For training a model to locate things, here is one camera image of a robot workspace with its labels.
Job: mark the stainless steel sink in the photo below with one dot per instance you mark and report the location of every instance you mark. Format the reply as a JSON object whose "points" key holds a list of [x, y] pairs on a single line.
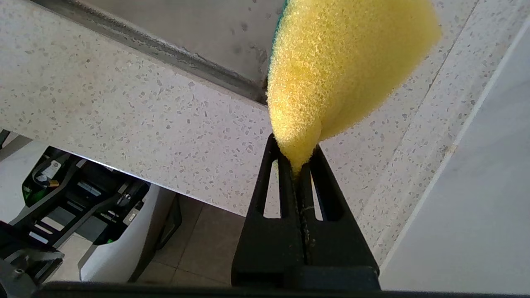
{"points": [[186, 29]]}

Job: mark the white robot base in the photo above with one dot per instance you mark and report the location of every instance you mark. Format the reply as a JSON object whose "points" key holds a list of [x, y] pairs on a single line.
{"points": [[124, 248]]}

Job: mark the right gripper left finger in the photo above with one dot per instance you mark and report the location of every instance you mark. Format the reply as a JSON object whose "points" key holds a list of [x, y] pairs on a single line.
{"points": [[269, 248]]}

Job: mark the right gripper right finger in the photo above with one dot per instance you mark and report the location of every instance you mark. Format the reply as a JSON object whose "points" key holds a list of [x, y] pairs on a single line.
{"points": [[343, 248]]}

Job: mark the yellow green sponge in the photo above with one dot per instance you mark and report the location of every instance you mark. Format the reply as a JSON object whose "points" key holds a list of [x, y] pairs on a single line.
{"points": [[343, 62]]}

